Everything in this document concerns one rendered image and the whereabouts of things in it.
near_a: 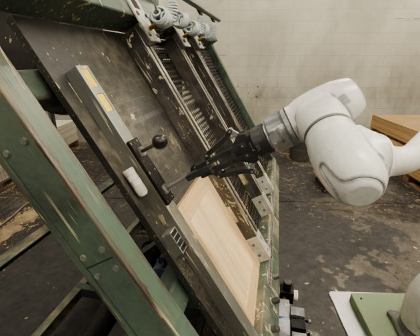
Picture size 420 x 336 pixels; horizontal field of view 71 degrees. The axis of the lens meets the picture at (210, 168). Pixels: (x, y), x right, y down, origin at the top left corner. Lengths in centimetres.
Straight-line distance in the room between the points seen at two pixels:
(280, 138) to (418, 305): 81
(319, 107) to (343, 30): 601
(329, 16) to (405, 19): 140
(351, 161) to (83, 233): 50
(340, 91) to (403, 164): 18
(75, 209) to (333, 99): 55
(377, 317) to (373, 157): 97
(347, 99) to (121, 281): 58
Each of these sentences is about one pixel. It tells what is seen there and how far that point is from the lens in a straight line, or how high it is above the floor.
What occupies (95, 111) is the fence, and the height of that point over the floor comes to 161.
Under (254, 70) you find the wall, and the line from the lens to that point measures 627.
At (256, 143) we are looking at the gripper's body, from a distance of 69.
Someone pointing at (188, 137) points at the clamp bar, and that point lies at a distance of 118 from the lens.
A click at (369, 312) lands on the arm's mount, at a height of 79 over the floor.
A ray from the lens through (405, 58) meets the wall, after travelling 715.
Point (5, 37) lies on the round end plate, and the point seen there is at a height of 181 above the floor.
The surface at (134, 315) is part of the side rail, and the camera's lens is 71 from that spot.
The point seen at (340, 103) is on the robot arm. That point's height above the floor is 165.
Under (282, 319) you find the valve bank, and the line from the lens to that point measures 138.
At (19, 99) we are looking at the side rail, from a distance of 63.
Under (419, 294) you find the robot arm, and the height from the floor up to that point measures 100.
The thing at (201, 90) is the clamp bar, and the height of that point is 158.
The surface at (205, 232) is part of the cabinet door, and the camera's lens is 102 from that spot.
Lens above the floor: 173
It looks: 20 degrees down
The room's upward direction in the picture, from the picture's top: straight up
